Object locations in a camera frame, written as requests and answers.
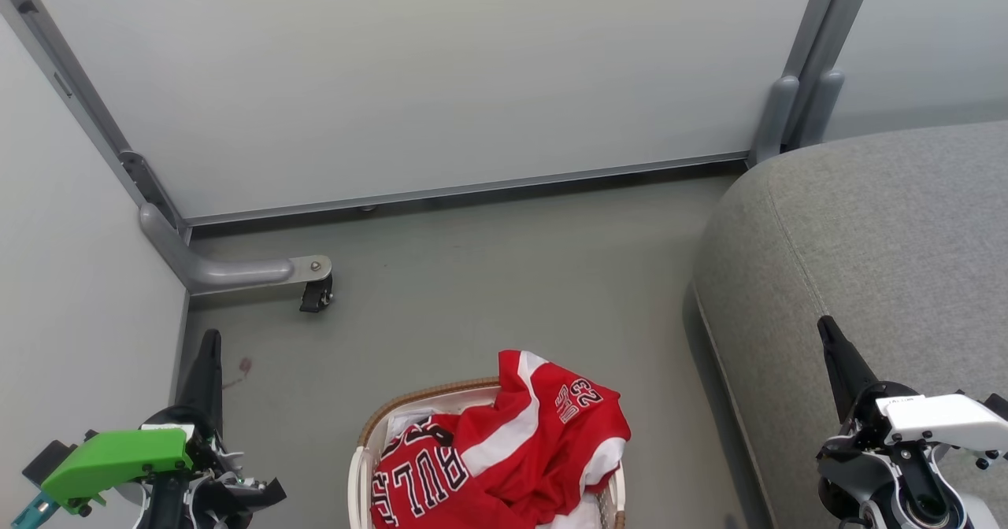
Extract red basketball jersey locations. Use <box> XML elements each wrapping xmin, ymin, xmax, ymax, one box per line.
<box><xmin>370</xmin><ymin>415</ymin><xmax>544</xmax><ymax>529</ymax></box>

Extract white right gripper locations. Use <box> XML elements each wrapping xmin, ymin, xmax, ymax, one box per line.
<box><xmin>817</xmin><ymin>316</ymin><xmax>1008</xmax><ymax>453</ymax></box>

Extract black caster wheel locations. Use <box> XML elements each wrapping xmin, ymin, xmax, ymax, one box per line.
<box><xmin>299</xmin><ymin>275</ymin><xmax>335</xmax><ymax>313</ymax></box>

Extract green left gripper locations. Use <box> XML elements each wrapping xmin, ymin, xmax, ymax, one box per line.
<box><xmin>41</xmin><ymin>329</ymin><xmax>224</xmax><ymax>508</ymax></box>

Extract white wicker laundry basket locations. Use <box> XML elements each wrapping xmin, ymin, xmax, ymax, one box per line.
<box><xmin>348</xmin><ymin>378</ymin><xmax>628</xmax><ymax>529</ymax></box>

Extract grey partition corner post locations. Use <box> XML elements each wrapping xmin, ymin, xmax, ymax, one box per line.
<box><xmin>0</xmin><ymin>0</ymin><xmax>191</xmax><ymax>240</ymax></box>

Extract grey fabric sofa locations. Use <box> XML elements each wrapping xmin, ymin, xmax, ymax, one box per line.
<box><xmin>691</xmin><ymin>120</ymin><xmax>1008</xmax><ymax>529</ymax></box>

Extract red shorts with white band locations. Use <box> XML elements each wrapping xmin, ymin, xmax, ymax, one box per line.
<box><xmin>455</xmin><ymin>350</ymin><xmax>632</xmax><ymax>516</ymax></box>

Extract grey metal partition foot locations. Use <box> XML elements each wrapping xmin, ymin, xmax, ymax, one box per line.
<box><xmin>140</xmin><ymin>202</ymin><xmax>333</xmax><ymax>295</ymax></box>

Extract grey partition bottom rail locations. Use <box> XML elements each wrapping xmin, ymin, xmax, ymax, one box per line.
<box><xmin>185</xmin><ymin>151</ymin><xmax>749</xmax><ymax>228</ymax></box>

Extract white cloth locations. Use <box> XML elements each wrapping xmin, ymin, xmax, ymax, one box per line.
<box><xmin>383</xmin><ymin>407</ymin><xmax>609</xmax><ymax>529</ymax></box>

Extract grey double partition post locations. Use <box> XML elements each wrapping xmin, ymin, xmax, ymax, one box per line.
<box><xmin>748</xmin><ymin>0</ymin><xmax>881</xmax><ymax>168</ymax></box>

